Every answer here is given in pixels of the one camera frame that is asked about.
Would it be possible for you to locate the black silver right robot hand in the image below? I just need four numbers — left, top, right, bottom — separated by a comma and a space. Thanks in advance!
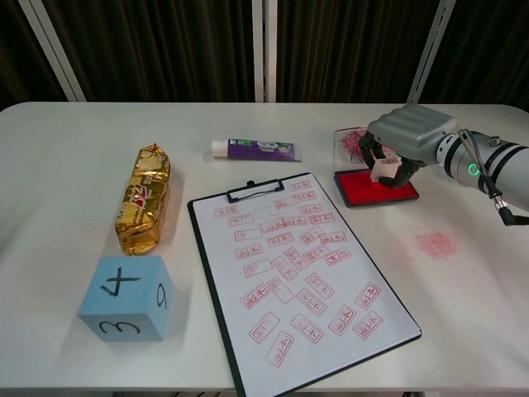
357, 104, 460, 189

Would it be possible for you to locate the black clipboard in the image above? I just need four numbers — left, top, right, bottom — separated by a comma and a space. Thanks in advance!
187, 172, 422, 397

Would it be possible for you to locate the clear ink pad lid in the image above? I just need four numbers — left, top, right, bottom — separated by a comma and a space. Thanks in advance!
332, 127, 373, 177

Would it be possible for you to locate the red ink pad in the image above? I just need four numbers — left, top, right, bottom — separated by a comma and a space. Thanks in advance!
333, 167, 421, 208

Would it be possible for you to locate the purple white toothpaste tube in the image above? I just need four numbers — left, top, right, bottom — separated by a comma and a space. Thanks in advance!
210, 138, 303, 163

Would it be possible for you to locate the dark pleated curtain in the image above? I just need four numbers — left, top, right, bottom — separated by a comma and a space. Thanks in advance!
0, 0, 529, 109

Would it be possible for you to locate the gold foil snack package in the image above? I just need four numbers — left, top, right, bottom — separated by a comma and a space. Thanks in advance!
114, 142, 172, 256

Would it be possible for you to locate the blue foam number cube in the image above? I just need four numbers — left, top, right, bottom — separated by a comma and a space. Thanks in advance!
78, 255, 176, 344

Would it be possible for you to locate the white frame post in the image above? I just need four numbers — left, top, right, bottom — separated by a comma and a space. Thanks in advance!
407, 0, 458, 104
18, 0, 87, 103
251, 0, 277, 103

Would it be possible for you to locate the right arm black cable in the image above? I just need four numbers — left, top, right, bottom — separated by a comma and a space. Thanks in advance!
457, 129, 529, 227

